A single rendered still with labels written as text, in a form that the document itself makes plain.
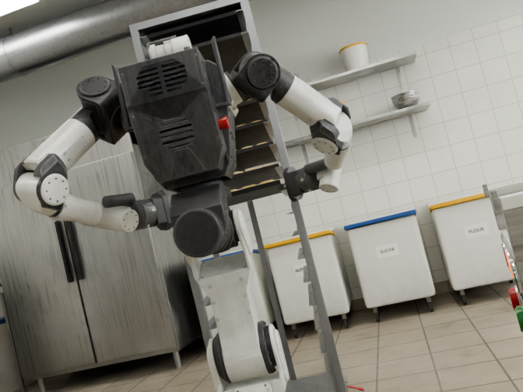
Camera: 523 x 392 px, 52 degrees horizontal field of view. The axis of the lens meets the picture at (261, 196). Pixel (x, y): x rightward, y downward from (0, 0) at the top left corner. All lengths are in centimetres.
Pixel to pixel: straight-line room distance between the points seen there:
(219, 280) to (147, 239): 281
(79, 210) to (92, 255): 301
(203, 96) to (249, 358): 68
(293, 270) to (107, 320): 151
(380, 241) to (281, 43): 203
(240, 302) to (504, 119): 374
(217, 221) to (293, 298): 302
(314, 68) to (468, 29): 132
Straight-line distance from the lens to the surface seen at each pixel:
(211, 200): 129
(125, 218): 153
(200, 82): 129
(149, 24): 225
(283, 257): 418
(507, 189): 82
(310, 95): 147
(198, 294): 210
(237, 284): 144
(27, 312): 485
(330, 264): 414
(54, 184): 137
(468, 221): 413
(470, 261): 416
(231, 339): 147
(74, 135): 144
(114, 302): 442
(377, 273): 413
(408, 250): 411
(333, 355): 211
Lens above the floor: 93
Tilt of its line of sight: 3 degrees up
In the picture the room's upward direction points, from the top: 14 degrees counter-clockwise
